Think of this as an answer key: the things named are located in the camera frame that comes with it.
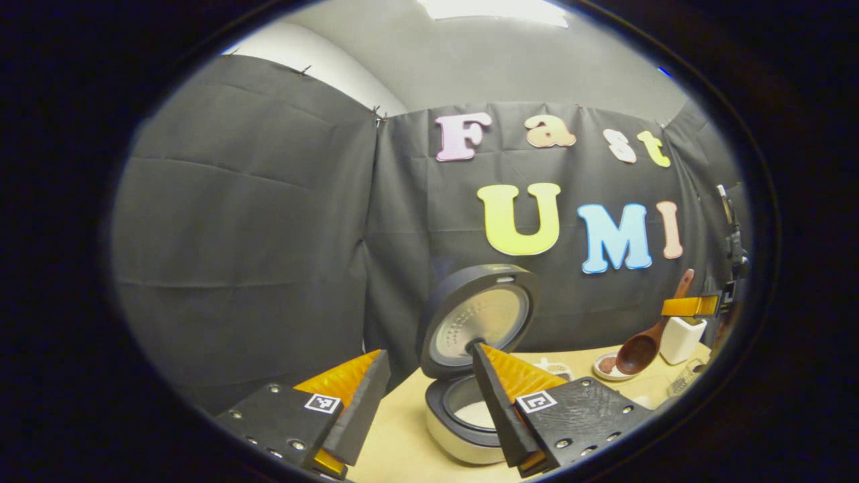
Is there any brown wooden spoon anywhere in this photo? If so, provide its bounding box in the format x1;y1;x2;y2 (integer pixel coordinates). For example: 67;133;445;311
615;268;697;376

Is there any white divided bean dish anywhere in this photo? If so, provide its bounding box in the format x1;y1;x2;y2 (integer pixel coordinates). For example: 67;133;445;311
537;359;574;382

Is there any white chopstick holder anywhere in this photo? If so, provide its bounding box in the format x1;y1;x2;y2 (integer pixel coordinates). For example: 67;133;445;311
659;315;708;366

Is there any white rice heap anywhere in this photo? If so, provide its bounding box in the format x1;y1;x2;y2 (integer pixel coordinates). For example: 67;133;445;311
455;401;497;430

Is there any black backdrop cloth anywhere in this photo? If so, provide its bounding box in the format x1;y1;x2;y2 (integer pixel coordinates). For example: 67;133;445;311
111;54;749;417

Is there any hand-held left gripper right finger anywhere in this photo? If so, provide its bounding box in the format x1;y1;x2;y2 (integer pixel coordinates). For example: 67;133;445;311
472;341;655;478

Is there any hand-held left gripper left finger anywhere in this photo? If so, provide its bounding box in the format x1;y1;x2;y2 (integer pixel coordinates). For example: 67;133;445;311
215;349;391;480

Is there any large ceiling light panel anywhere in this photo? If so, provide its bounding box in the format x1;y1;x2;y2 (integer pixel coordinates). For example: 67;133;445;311
416;0;570;29

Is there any dark grey rice cooker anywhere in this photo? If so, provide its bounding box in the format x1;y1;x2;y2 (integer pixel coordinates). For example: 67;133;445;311
416;264;543;466

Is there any white round plate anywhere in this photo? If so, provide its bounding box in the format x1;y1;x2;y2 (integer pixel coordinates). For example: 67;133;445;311
593;352;638;382

